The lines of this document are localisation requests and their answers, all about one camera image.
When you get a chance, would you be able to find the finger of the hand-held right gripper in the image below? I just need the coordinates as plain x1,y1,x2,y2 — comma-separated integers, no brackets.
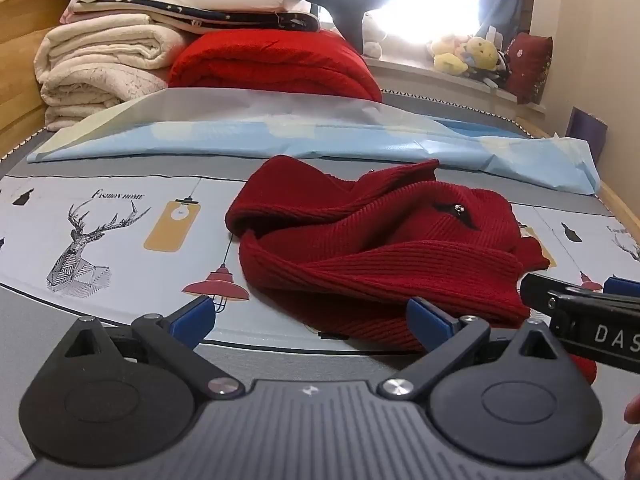
520,272,640,311
603,276,640,297

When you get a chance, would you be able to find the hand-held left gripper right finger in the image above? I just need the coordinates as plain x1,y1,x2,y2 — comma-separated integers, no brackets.
377,297,573,403

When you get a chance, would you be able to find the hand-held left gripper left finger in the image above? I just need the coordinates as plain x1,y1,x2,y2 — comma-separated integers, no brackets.
52,296,247,401

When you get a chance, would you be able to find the dark red knit sweater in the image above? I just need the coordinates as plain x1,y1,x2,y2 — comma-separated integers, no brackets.
225,155,598,386

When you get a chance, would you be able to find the person's right hand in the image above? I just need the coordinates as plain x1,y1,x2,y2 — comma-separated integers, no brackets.
624,395,640,477

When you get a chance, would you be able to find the printed grey bed sheet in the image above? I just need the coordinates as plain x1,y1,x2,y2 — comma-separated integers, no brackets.
0,157,640,480

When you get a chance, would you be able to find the purple bag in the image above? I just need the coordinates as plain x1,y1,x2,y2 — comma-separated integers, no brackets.
570,106,609,154

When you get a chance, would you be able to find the light blue sheet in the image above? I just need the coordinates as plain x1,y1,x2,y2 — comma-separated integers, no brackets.
26,92,601,197

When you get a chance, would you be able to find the dark red cushion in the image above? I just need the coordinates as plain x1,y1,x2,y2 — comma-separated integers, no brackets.
504,32,554,106

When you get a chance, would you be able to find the yellow plush toy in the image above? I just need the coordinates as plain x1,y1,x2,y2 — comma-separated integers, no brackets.
427,34,502,79

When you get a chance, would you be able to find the red folded blanket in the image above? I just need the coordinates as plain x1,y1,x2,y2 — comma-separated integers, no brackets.
167,29,384,104

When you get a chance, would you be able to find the cream smooth folded blanket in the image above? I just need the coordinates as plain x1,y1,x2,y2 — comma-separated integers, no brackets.
34,13,193,81

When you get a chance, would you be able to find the white plush toy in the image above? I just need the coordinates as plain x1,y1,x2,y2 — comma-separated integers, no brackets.
361,12,389,59

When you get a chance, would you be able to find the navy star-print cloth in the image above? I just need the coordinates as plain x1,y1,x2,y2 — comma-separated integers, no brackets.
125,0,321,34

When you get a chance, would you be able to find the wooden headboard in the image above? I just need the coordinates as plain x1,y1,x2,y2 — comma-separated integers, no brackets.
0,0,86,156

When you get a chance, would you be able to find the pale pink folded towel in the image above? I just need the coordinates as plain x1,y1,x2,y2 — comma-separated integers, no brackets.
59,2,152,26

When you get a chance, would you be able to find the wooden bed rail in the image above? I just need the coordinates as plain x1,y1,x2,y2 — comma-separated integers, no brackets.
520,115,640,243

